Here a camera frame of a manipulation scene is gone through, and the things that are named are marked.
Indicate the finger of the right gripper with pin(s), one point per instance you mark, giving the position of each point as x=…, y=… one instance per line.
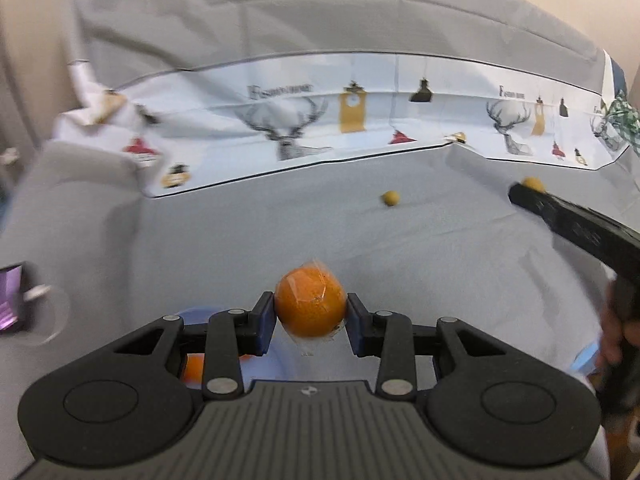
x=606, y=239

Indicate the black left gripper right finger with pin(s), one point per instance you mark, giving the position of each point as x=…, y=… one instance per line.
x=389, y=337

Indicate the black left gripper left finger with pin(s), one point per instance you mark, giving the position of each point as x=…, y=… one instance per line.
x=229, y=335

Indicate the orange tangerine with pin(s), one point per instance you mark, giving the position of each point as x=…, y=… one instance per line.
x=310, y=303

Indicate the person hand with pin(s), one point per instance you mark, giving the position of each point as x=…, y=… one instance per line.
x=609, y=352

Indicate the orange tangerine lower plate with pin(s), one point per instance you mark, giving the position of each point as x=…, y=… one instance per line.
x=192, y=373

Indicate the light blue plate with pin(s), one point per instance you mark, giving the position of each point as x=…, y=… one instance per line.
x=271, y=366

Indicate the far right longan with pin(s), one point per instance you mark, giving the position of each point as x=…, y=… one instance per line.
x=534, y=184

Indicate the grey cloth cover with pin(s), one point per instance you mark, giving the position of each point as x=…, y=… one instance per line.
x=116, y=257

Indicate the small longan beside tomato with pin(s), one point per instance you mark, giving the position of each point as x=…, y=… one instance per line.
x=391, y=198

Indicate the printed deer pattern fabric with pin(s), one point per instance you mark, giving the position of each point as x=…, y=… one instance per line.
x=192, y=128

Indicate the black smartphone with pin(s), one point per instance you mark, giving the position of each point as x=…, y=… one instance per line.
x=13, y=280

